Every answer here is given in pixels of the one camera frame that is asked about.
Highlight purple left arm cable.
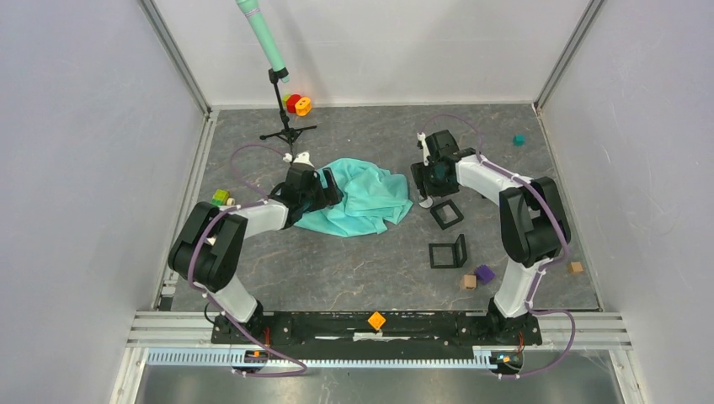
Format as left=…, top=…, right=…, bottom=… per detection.
left=186, top=143, right=309, bottom=379

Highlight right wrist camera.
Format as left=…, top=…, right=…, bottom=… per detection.
left=417, top=132, right=431, bottom=167

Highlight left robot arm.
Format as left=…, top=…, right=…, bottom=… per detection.
left=167, top=163, right=343, bottom=343

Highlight mint green garment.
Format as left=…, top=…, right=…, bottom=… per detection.
left=296, top=158, right=413, bottom=237

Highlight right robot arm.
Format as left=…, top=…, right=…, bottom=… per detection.
left=411, top=130, right=570, bottom=343

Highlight black tripod stand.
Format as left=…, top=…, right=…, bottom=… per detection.
left=259, top=68, right=317, bottom=178

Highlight colourful toy brick train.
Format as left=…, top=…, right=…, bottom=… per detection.
left=210, top=189, right=236, bottom=206

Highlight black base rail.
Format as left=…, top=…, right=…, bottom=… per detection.
left=210, top=309, right=542, bottom=360

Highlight purple toy brick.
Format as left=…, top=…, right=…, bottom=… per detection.
left=474, top=264, right=496, bottom=284

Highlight orange diamond marker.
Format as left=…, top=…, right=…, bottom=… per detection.
left=367, top=311, right=386, bottom=332

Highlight black square frame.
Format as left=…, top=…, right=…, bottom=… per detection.
left=429, top=199, right=464, bottom=230
left=428, top=234, right=468, bottom=269

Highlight small wooden cube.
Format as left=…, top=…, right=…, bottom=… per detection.
left=567, top=261, right=584, bottom=274
left=460, top=274, right=477, bottom=290

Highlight red orange toy rings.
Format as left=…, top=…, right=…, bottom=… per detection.
left=280, top=93, right=313, bottom=118

